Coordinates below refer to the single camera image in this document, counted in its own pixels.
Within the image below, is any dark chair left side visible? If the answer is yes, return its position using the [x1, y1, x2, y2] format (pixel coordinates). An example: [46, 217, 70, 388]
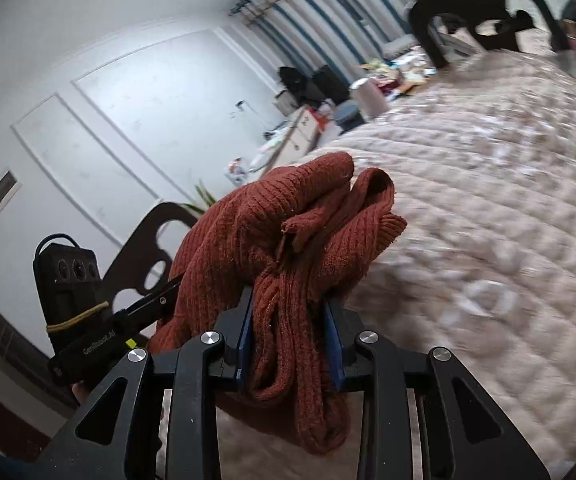
[98, 202, 198, 306]

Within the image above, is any black backpack on cabinet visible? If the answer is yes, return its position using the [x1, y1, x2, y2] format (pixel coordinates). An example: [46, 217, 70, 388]
[278, 66, 326, 108]

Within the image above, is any striped blue white curtain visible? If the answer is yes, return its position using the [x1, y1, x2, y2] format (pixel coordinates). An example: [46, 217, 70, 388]
[229, 0, 417, 82]

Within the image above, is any pink waste bin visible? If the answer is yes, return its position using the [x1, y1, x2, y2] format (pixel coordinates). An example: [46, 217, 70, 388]
[350, 78, 390, 120]

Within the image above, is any dark chair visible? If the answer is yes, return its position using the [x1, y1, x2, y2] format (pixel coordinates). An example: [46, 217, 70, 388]
[98, 202, 198, 306]
[408, 0, 570, 68]

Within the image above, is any quilted beige table cover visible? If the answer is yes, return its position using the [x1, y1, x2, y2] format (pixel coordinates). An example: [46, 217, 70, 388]
[160, 24, 576, 480]

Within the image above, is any rust red knit sweater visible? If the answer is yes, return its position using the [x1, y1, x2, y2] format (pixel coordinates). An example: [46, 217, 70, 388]
[149, 152, 406, 455]

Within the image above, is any white low cabinet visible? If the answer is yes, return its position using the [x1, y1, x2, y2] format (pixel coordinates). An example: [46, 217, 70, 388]
[262, 106, 321, 176]

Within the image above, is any dark chair far side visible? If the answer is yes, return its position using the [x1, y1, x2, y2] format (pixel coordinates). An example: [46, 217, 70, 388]
[408, 0, 570, 68]

